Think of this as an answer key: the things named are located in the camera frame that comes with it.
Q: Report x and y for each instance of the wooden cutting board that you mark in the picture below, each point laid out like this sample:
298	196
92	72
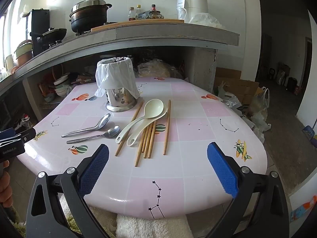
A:
148	21

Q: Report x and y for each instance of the brown pot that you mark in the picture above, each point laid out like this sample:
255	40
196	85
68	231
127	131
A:
23	59

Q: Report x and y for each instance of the steel utensil holder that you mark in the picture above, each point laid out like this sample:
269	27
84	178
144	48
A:
121	99

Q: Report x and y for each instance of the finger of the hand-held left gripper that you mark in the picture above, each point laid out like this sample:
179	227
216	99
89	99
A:
7	132
26	135

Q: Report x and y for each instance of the thin white liner bag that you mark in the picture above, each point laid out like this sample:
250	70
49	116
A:
116	74

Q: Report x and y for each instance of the black wok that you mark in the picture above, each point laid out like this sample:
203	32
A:
53	33

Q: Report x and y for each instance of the yellow cap bottle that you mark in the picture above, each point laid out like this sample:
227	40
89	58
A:
138	11

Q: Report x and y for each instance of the cream enamel pot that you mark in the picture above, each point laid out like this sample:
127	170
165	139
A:
23	47

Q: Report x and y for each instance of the wooden chopstick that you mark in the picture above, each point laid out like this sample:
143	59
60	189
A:
166	133
151	147
136	114
147	147
145	142
139	153

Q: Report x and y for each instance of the crumpled white plastic bag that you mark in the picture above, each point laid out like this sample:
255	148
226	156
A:
205	19

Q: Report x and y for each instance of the white kitchen appliance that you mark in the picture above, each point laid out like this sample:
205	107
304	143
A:
195	5

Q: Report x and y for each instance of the person's left hand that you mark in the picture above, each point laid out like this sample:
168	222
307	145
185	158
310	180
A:
5	191

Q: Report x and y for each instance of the black cooking pot with lid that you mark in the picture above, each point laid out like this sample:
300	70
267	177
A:
89	14

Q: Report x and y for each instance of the stack of white bowls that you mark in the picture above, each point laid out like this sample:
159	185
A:
60	88

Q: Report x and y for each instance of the cardboard box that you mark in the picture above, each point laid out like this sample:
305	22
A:
235	85

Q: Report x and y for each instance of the plastic bag yellow contents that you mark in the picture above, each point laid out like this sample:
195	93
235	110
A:
153	69

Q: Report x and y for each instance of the blue packet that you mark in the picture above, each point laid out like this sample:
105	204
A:
143	15

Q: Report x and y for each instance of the black box appliance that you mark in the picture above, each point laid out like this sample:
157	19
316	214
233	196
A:
39	19

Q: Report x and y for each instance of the dark sauce bottle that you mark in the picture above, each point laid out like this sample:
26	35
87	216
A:
131	14

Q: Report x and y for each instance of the white fluffy cloth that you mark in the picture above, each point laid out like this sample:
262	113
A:
148	225

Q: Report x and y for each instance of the glass jar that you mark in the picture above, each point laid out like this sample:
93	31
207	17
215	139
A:
154	15

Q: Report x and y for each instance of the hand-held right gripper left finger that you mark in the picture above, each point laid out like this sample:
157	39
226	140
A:
95	171

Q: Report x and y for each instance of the small clear plastic bag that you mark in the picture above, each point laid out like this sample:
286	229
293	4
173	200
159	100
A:
182	13

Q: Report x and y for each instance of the black bag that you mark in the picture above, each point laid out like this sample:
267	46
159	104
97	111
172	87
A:
292	85

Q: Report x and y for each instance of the blue dustpan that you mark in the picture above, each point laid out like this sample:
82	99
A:
308	131

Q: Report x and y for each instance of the crumpled clear plastic bag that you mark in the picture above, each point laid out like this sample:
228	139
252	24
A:
229	99

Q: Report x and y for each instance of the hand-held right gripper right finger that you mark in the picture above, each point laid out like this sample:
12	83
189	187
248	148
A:
223	171

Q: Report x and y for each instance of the cream mug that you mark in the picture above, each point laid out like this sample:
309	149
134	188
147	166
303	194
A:
8	63

